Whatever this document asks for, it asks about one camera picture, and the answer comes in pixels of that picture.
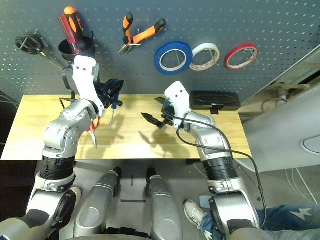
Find black plastic tool cup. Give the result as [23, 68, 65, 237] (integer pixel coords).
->
[58, 36, 98, 76]

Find black plastic tool case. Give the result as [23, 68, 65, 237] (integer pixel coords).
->
[189, 90, 242, 116]

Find small blue handled screwdriver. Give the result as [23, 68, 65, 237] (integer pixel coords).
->
[109, 78, 121, 130]

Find beige shelf frame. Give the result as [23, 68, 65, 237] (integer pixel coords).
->
[243, 44, 320, 106]

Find grey robot torso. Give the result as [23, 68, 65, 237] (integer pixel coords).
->
[72, 226, 156, 240]

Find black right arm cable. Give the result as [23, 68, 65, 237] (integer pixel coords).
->
[174, 115, 267, 227]

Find red tape roll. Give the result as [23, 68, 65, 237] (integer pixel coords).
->
[224, 43, 260, 71]

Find red handled scissors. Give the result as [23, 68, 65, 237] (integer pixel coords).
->
[86, 116, 101, 150]

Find orange black handled screwdriver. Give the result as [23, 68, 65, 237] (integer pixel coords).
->
[64, 6, 85, 39]

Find silver right robot leg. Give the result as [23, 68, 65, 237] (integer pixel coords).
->
[144, 167, 185, 240]

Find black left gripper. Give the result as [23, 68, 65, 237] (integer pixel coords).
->
[95, 79, 125, 110]

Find blue jeans leg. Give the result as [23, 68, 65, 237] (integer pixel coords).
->
[199, 203, 320, 240]

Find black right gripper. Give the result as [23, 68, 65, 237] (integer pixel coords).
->
[141, 97, 176, 130]

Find white floor cable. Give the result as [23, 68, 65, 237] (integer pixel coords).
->
[284, 167, 320, 204]

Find blue tape roll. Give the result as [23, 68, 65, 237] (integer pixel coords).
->
[154, 41, 194, 75]

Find dark grey pegboard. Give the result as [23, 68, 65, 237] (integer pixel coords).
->
[0, 0, 320, 104]

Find orange black needle nose pliers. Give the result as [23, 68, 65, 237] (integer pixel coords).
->
[117, 12, 167, 55]

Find red clear handled screwdriver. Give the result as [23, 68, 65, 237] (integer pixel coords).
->
[58, 14, 82, 55]

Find silver robot leg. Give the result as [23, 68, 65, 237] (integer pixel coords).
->
[73, 166, 123, 238]
[144, 167, 185, 240]

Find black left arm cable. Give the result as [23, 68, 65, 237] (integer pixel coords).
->
[59, 91, 83, 111]

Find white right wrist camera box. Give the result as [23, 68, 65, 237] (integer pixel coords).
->
[164, 81, 192, 130]

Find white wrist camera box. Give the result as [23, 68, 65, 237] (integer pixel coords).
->
[72, 55, 105, 117]
[164, 81, 192, 130]

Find beige mesh shoe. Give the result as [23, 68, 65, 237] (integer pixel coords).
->
[69, 186, 83, 206]

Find light grey plastic shell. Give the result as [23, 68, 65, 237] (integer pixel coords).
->
[234, 87, 320, 174]

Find white sneaker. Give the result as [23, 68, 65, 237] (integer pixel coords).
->
[183, 199, 209, 230]

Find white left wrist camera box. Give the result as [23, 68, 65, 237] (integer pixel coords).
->
[72, 55, 105, 117]

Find black handled scissors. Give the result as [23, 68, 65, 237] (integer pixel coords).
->
[14, 29, 66, 71]

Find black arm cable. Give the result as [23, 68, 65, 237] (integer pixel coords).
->
[59, 91, 83, 111]
[174, 115, 267, 227]

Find wire loop pliers holder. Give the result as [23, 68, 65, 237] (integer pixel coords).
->
[122, 28, 142, 47]

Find white tape roll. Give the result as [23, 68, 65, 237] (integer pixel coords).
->
[189, 42, 221, 72]

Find silver left robot leg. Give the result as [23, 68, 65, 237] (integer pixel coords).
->
[73, 166, 123, 238]

